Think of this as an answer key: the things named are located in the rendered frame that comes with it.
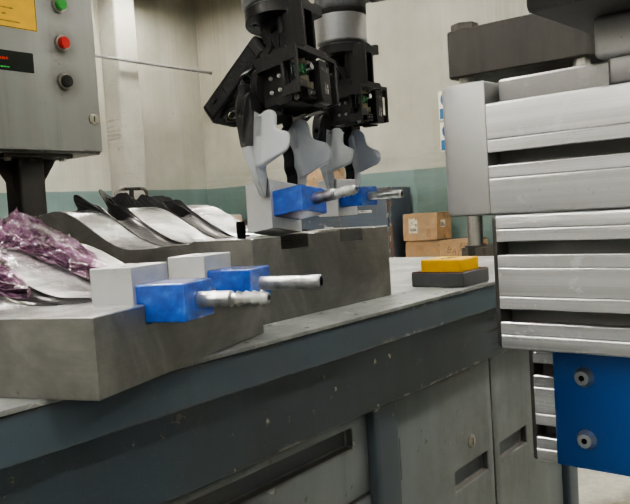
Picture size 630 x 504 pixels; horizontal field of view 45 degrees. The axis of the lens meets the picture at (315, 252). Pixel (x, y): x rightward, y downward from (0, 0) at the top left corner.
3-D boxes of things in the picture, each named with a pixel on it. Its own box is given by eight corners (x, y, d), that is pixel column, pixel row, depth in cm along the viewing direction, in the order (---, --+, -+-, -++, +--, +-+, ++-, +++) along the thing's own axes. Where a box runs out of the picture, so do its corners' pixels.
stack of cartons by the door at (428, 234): (495, 292, 760) (491, 208, 756) (481, 296, 734) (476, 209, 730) (420, 291, 812) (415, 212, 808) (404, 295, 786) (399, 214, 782)
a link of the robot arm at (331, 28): (304, 19, 111) (337, 27, 118) (306, 50, 112) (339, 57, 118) (346, 8, 107) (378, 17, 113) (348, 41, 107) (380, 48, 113)
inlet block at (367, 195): (411, 211, 110) (410, 174, 110) (393, 213, 106) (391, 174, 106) (338, 215, 118) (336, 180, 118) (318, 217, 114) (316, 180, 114)
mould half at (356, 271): (391, 294, 99) (385, 190, 98) (257, 326, 78) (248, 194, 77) (139, 290, 129) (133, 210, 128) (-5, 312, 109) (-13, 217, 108)
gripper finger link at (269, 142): (279, 177, 77) (285, 96, 80) (236, 189, 80) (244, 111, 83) (298, 188, 79) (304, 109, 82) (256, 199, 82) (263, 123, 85)
